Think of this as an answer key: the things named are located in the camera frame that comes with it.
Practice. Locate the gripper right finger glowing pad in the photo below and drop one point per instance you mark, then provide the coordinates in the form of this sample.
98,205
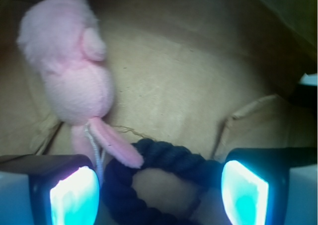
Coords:
271,186

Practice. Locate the brown paper bag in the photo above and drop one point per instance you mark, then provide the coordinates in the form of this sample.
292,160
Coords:
180,67

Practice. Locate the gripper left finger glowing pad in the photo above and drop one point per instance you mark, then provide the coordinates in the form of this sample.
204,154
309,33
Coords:
48,190

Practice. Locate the pink plush bunny toy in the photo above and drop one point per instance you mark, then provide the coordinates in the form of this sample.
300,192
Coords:
60,40

